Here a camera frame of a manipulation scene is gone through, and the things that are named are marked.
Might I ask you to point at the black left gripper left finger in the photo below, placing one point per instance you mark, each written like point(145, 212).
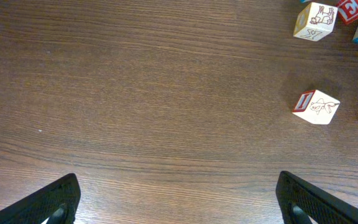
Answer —
point(55, 203)

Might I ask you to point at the block with donkey picture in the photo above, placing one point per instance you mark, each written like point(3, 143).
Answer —
point(315, 22)

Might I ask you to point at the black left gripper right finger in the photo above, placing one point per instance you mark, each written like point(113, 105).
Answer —
point(302, 202)

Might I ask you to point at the block with red E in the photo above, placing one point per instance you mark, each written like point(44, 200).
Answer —
point(348, 10)

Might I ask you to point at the block with red I and fish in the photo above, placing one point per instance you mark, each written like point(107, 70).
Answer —
point(316, 107)

